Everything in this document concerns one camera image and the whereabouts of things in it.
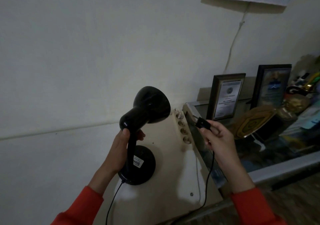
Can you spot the person's left hand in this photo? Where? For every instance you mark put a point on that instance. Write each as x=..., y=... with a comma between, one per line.
x=115, y=152

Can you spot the person's right hand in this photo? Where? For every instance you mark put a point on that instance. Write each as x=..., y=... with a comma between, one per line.
x=222, y=142

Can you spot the person's left thumb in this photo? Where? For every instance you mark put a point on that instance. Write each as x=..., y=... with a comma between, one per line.
x=125, y=138

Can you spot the person's right thumb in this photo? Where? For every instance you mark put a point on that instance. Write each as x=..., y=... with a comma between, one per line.
x=205, y=134

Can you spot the black power plug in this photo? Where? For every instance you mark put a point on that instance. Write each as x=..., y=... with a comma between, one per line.
x=201, y=123

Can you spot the black desk lamp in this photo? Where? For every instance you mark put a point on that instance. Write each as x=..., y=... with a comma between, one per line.
x=145, y=122

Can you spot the person's right forearm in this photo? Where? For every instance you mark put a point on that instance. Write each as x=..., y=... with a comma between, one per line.
x=250, y=197

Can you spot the person's left forearm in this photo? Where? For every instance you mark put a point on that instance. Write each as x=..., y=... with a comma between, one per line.
x=86, y=197

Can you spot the white power strip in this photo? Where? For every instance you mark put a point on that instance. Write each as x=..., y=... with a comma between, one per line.
x=182, y=127

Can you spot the brown framed certificate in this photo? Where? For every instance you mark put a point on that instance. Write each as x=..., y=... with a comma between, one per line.
x=227, y=97

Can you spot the golden octagonal plaque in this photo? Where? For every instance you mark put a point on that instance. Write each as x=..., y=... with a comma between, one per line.
x=253, y=123

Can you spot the white cabinet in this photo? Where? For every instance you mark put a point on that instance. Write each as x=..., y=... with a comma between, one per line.
x=172, y=172

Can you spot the black framed certificate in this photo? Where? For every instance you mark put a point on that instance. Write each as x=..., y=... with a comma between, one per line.
x=272, y=84

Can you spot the bronze bust figurine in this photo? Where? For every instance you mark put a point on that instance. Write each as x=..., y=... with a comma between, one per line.
x=293, y=107

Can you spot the pile of colourful items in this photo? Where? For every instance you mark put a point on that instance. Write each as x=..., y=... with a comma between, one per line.
x=306, y=102

